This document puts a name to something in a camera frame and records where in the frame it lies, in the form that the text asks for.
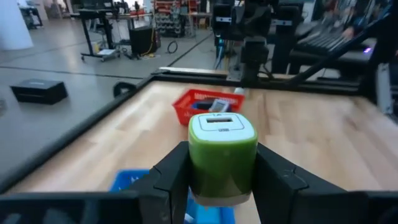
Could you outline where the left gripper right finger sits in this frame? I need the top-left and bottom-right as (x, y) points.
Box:
(252, 142), (398, 224)

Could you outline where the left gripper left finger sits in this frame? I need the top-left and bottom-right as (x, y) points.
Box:
(0, 141), (192, 224)

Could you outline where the green white charger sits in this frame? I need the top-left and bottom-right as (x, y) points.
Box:
(187, 112), (259, 207)

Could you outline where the blue box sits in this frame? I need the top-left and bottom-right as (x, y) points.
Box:
(191, 100), (215, 111)

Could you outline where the white digital display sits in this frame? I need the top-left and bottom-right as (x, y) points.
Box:
(208, 98), (231, 113)

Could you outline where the blue plastic basket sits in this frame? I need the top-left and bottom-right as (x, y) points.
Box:
(108, 169), (236, 224)

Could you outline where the red plastic basket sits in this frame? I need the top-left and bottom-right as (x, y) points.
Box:
(172, 89), (246, 126)

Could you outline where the grey desk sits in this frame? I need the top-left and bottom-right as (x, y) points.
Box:
(289, 27), (383, 78)

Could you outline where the black computer tower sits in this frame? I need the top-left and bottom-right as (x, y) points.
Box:
(129, 25), (159, 57)

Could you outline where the silver aluminium bar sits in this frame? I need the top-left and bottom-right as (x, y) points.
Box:
(374, 62), (392, 116)

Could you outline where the black keyboard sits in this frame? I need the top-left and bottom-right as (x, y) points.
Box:
(294, 29), (354, 57)

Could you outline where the black box on floor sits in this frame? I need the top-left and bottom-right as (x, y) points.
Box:
(9, 78), (68, 105)

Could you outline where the black standing desk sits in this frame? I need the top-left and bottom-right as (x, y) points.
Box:
(70, 8), (122, 62)

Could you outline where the red shelf with bins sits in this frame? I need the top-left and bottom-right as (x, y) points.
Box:
(154, 0), (200, 38)

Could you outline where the person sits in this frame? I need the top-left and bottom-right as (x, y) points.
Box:
(323, 0), (392, 40)

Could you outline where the white round pillar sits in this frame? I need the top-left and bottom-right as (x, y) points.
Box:
(0, 0), (34, 51)

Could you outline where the black frame clamp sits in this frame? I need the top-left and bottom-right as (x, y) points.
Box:
(113, 81), (137, 98)

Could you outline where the black aluminium table frame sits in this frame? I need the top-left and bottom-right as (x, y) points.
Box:
(0, 14), (398, 194)

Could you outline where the black post with silver strip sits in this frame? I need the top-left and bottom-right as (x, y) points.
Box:
(212, 2), (233, 40)
(272, 5), (295, 75)

